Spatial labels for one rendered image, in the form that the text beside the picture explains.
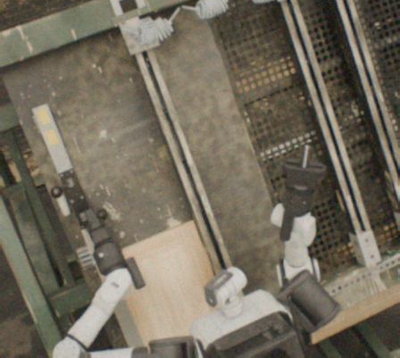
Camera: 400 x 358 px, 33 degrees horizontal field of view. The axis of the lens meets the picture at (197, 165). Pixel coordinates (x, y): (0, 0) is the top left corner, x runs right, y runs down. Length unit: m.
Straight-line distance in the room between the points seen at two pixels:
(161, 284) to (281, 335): 0.68
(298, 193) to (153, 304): 0.70
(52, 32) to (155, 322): 1.03
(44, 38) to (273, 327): 1.09
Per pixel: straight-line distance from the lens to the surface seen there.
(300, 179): 1.97
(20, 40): 2.17
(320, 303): 1.98
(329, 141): 2.44
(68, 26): 2.18
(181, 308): 2.42
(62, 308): 2.41
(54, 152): 2.24
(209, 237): 2.33
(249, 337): 1.85
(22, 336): 3.84
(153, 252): 2.35
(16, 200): 3.33
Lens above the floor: 2.95
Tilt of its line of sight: 42 degrees down
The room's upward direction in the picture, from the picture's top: 12 degrees counter-clockwise
